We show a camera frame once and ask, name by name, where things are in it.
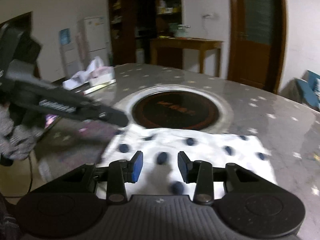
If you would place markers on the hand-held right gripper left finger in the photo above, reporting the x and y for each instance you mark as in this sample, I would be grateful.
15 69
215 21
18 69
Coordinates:
137 167

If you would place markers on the white polka dot pants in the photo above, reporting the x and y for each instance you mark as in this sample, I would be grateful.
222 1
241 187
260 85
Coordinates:
212 145

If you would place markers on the black round induction cooktop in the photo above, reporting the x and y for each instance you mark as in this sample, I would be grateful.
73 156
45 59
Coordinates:
175 110

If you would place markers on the blue sofa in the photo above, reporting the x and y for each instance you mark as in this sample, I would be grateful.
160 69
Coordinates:
307 92

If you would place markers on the dark wooden shelf cabinet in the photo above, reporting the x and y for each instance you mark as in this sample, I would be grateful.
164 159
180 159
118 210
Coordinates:
135 17

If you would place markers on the grey star table cover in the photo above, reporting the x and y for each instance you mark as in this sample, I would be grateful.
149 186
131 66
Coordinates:
275 105

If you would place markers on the thin book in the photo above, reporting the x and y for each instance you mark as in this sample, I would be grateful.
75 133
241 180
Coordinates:
98 87

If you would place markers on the white paper sheet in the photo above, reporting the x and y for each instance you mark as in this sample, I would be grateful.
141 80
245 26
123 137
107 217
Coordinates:
75 81

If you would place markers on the white water dispenser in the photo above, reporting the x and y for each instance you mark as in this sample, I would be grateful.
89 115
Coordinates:
67 50

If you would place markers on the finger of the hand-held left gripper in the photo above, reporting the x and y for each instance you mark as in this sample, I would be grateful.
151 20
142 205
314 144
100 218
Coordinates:
115 116

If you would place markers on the white plastic package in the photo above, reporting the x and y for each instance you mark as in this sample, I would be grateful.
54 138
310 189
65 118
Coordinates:
100 71

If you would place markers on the wooden side table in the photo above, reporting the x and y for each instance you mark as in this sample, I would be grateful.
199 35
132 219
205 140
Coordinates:
187 43

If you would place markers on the person's left hand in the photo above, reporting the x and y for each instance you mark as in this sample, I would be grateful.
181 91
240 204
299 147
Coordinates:
17 140

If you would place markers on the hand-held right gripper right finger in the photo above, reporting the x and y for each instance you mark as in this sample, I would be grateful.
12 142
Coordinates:
184 167

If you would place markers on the white fridge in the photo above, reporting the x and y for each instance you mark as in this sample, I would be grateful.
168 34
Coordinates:
96 40

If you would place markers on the brown wooden door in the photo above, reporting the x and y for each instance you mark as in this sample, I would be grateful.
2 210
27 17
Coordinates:
257 30

